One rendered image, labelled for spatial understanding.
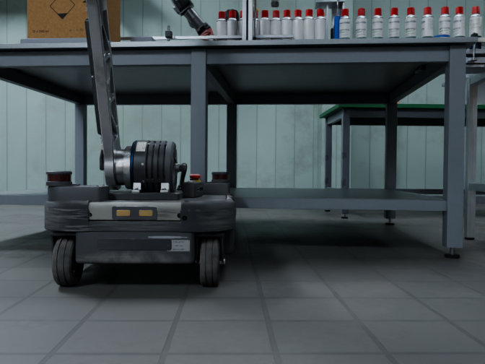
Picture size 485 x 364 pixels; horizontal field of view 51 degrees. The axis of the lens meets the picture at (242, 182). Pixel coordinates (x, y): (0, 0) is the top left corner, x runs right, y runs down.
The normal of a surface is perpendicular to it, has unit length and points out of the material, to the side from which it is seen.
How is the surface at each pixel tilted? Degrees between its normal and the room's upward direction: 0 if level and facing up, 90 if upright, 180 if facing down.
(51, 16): 90
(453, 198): 90
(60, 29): 90
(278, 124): 90
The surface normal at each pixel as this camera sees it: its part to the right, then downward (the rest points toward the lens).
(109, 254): 0.03, 0.02
